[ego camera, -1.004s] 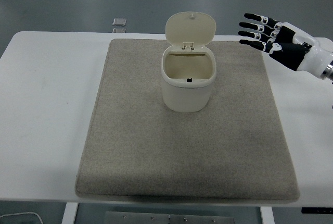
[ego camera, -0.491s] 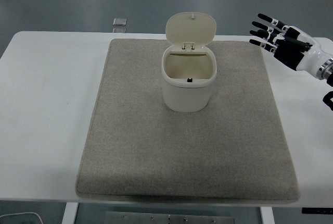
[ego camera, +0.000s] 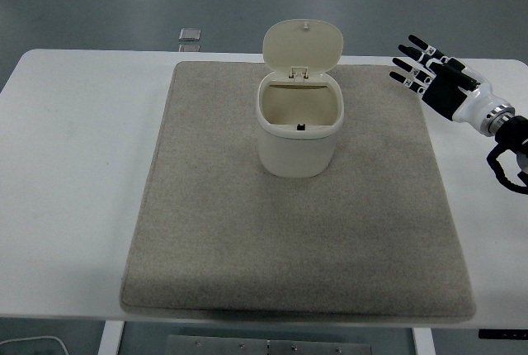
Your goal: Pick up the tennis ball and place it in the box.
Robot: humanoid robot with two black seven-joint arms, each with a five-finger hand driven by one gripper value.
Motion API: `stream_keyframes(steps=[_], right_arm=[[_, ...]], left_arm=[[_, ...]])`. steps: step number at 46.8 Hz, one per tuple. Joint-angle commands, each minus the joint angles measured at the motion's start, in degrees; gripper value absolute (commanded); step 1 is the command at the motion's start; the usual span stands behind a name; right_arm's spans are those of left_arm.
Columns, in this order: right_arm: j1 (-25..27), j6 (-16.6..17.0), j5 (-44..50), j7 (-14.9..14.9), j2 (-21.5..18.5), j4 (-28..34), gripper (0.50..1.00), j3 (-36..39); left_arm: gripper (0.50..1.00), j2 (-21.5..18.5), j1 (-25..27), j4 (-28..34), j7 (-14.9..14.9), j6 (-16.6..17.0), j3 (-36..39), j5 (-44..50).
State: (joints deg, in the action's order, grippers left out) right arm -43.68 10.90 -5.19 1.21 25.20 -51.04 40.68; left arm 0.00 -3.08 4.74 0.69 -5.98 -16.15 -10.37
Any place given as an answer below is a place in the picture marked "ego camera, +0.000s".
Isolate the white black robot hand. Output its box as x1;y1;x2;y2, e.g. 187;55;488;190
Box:
389;34;509;131

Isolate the cream bin with flip lid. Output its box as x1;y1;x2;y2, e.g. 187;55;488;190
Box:
255;19;346;178

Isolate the grey beige felt mat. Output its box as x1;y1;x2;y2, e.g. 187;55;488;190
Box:
119;60;478;323

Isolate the black table control panel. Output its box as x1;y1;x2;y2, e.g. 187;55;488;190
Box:
478;329;528;339

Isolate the white table leg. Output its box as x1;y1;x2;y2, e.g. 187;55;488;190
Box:
412;327;434;355
97;320;125;355

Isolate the grey metal plate with screws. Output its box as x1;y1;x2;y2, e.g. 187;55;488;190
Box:
167;334;372;355

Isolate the white cable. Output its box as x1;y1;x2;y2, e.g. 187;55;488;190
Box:
0;335;69;355

